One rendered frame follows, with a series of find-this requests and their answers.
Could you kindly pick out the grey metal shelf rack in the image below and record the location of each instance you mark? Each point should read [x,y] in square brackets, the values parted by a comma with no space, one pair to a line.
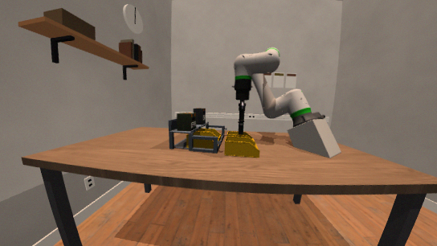
[173,129]

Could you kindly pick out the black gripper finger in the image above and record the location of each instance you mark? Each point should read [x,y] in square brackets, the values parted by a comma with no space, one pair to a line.
[241,117]

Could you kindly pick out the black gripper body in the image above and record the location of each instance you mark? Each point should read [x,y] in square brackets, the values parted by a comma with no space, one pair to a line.
[242,95]

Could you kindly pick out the yellow bin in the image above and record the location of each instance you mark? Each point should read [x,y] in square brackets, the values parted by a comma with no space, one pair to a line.
[241,147]
[236,134]
[209,144]
[215,132]

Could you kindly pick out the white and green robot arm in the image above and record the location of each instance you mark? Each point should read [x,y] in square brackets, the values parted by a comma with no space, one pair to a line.
[250,66]

